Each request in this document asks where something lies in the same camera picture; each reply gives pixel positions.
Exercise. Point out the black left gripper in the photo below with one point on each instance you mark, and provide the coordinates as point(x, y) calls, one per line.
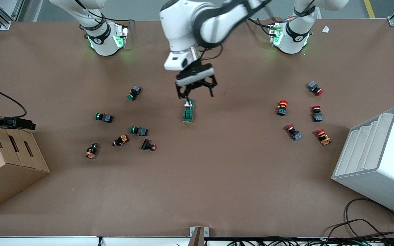
point(194, 89)

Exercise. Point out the green load switch white lever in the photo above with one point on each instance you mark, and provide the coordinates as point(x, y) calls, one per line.
point(188, 112)

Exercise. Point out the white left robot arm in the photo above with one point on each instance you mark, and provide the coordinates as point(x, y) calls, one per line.
point(183, 27)

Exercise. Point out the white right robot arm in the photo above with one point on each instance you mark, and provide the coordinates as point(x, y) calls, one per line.
point(103, 37)

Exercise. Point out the brown cardboard slotted box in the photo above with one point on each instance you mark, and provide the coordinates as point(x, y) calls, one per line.
point(2, 164)

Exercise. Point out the green push button blue base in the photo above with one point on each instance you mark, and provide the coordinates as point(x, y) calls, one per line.
point(134, 92)
point(104, 117)
point(139, 131)

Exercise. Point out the black push button orange base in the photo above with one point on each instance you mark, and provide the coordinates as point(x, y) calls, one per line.
point(92, 150)
point(121, 140)

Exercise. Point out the red mushroom button black base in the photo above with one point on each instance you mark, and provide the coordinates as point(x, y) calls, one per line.
point(282, 108)

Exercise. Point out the brown paper table cover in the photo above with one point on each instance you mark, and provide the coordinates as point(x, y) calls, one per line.
point(217, 177)

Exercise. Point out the red push button blue base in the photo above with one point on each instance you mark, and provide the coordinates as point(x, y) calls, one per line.
point(293, 133)
point(317, 114)
point(315, 88)

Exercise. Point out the red mushroom button orange base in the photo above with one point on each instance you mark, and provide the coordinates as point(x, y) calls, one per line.
point(323, 137)

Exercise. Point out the small white paper scrap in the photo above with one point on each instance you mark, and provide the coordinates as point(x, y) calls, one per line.
point(326, 29)

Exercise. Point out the white stepped organizer box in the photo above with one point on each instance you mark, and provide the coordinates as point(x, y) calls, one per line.
point(385, 160)

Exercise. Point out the black switch with red tip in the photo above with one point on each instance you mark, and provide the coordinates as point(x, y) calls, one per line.
point(147, 145)

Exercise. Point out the metal bracket at table edge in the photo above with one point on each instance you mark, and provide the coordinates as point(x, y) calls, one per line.
point(198, 235)

